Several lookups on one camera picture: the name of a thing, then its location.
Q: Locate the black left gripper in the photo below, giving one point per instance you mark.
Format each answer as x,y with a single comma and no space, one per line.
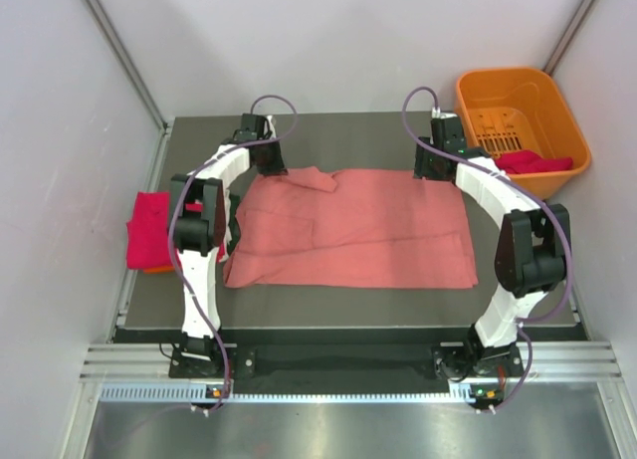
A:
277,167

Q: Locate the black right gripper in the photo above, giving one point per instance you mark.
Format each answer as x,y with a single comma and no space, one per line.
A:
420,165

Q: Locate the salmon pink t shirt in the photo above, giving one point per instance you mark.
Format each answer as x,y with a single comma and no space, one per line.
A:
353,228

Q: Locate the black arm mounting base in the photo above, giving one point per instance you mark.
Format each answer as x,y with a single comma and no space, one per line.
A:
342,361

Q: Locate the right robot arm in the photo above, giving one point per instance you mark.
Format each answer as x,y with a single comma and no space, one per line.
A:
530,260

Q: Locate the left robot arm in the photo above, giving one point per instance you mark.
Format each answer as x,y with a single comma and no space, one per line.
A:
199,218

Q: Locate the orange plastic basket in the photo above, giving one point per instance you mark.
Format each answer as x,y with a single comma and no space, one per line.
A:
508,110

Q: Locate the magenta t shirt in basket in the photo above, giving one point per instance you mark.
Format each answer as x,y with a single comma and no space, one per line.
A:
529,162

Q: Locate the folded dark green t shirt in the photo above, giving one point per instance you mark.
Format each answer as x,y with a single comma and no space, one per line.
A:
234,227

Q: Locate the folded white t shirt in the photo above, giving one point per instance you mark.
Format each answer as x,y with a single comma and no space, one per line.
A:
228,246

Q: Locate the folded magenta t shirt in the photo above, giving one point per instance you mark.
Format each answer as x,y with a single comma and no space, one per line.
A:
147,232

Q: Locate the folded orange t shirt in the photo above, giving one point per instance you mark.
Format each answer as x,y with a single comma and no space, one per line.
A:
158,270

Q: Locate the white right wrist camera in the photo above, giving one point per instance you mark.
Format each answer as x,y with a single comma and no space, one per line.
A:
440,113

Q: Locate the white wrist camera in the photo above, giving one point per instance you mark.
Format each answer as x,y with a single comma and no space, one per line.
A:
271,125
440,113

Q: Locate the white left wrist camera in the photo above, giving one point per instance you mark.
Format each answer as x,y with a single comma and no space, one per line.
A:
271,125

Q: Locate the slotted grey cable duct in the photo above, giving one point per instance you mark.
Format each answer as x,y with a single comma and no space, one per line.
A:
201,393

